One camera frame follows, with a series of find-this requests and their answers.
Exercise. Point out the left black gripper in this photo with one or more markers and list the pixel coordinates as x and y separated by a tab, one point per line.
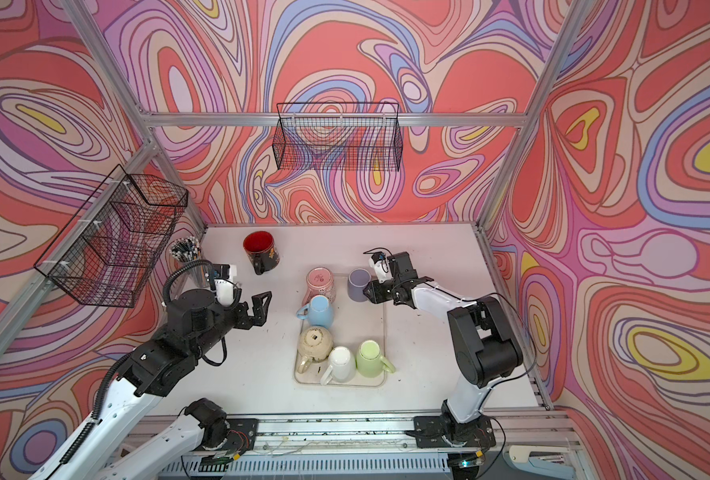
259	316

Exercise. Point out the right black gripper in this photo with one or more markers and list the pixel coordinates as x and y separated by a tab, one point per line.
376	295

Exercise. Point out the black mug red inside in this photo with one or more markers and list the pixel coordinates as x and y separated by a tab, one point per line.
261	251

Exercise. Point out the beige serving tray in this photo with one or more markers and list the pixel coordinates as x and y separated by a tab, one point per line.
353	323

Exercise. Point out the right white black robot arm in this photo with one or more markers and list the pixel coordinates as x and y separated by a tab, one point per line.
485	349

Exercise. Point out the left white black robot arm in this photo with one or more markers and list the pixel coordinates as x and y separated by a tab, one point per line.
131	388

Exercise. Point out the purple mug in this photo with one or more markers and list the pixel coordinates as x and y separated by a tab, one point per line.
358	281

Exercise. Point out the light blue mug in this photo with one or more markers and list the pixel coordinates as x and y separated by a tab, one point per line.
318	312

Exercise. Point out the pink mug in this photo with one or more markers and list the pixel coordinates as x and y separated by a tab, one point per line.
320	281

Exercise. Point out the light green mug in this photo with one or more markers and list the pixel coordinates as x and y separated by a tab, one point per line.
371	362

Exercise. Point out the white mug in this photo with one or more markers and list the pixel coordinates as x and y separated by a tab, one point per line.
341	367

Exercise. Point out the beige teapot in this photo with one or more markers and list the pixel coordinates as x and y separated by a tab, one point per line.
314	345

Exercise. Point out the metal cup of pens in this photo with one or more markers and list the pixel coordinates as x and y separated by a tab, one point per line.
185	250

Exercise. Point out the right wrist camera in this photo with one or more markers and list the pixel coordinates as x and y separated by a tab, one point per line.
378	261

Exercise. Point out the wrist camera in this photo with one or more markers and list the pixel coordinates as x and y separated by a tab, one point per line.
378	261
225	276

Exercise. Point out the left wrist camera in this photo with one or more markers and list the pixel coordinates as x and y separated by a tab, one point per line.
225	276

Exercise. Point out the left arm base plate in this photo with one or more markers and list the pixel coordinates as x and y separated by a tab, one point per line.
236	435

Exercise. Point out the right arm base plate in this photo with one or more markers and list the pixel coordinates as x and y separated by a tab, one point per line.
443	431

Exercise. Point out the left black wire basket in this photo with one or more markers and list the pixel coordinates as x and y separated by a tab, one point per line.
117	244

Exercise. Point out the black wire basket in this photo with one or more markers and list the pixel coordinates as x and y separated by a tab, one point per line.
117	244
338	136

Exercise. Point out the back black wire basket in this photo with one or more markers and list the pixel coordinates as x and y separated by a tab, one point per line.
338	136

